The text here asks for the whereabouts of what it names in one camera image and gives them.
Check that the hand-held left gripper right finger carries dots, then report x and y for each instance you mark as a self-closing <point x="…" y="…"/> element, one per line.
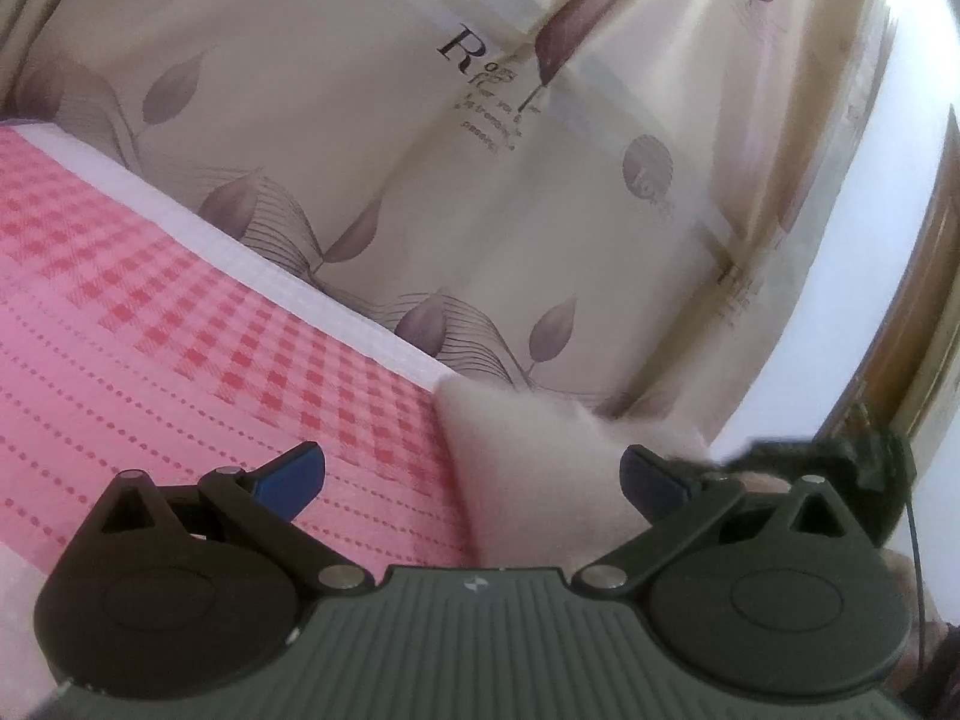
<point x="654" y="484"/>

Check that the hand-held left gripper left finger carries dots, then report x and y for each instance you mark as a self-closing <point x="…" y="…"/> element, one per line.
<point x="291" y="477"/>

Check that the beige small shirt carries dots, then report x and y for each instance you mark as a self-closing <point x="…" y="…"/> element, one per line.
<point x="525" y="480"/>

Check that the wooden door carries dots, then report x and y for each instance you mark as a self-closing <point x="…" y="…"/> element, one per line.
<point x="911" y="300"/>

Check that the pink checkered bedsheet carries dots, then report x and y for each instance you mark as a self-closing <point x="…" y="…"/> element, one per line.
<point x="150" y="345"/>

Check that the beige leaf-print curtain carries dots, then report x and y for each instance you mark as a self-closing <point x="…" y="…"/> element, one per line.
<point x="450" y="127"/>

